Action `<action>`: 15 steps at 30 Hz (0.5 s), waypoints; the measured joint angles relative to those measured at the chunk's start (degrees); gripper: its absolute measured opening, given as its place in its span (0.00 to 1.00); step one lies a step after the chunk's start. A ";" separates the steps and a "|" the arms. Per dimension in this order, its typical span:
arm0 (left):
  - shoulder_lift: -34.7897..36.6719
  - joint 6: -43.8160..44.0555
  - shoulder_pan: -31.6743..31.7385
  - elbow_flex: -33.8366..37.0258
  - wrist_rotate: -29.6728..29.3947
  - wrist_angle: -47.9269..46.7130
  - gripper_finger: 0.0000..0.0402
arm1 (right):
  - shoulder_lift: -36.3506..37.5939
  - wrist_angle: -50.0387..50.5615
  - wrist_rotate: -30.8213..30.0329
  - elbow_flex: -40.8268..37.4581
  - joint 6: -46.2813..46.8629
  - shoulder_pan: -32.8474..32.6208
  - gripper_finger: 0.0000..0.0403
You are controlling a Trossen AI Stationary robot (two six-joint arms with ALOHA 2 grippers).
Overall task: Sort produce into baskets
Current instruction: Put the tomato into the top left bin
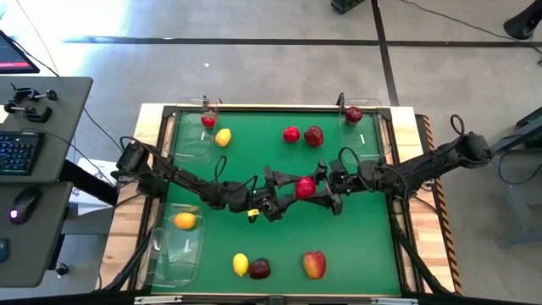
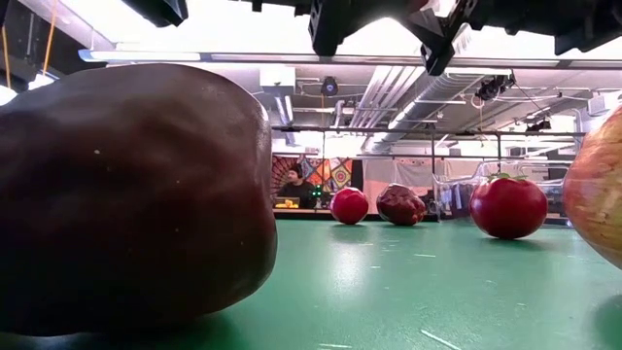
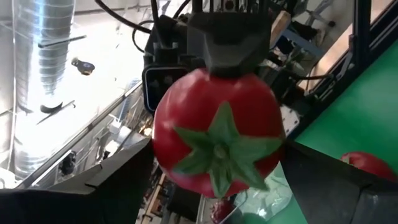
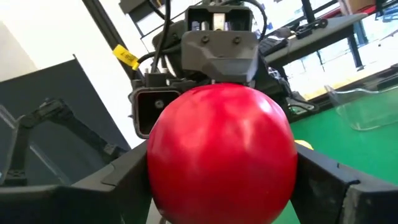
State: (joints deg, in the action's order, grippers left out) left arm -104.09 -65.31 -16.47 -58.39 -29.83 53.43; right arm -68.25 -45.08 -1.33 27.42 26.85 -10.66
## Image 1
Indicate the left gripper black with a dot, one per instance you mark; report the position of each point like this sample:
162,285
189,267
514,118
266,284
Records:
250,197

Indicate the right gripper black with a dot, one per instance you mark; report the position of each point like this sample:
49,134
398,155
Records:
347,180

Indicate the red tomato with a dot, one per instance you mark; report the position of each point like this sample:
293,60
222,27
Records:
291,134
208,120
305,188

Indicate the dark red apple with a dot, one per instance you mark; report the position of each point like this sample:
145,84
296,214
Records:
259,268
313,136
353,115

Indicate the red and yellow apple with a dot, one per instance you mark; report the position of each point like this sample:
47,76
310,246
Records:
314,264

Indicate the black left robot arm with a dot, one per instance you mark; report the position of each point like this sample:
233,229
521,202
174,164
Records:
186,182

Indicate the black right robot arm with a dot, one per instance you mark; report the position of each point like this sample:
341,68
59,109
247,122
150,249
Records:
423,165

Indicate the yellow label tag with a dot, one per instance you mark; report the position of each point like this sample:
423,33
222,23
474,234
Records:
253,213

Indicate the clear plastic basket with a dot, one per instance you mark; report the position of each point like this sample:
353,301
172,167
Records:
178,258
366,140
190,148

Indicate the orange-tinted yellow lemon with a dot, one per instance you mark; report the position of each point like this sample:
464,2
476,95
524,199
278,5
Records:
223,137

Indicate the orange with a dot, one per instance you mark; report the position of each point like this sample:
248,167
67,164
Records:
185,220

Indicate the yellow-black hazard tape strip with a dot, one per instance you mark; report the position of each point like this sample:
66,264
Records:
444,229

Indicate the light wooden table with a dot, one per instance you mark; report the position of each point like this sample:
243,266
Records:
127,237

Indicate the white cardboard box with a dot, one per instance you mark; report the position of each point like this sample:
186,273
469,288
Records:
101,167

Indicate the black floor crate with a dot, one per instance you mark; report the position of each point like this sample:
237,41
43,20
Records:
345,5

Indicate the black desk support beam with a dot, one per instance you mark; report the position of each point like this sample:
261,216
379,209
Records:
89,182

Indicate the grey metal stand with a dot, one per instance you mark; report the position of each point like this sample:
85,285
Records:
521,199

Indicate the grey desk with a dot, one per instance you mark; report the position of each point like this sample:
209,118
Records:
38,254
63,127

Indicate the black round knob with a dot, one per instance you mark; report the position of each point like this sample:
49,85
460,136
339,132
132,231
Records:
62,269

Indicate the black desk clamp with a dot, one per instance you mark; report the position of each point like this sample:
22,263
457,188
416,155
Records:
31,94
38,114

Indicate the black computer mouse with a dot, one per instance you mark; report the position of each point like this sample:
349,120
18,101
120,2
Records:
25,203

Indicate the backlit black keyboard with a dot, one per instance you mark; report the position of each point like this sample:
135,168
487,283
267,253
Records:
21,152

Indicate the computer screen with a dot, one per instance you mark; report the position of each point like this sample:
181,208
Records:
12,55

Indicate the silver metal bracket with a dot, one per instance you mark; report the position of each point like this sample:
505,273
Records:
156,300
394,301

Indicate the black round pedestal base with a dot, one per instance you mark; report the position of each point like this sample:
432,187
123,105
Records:
525,21

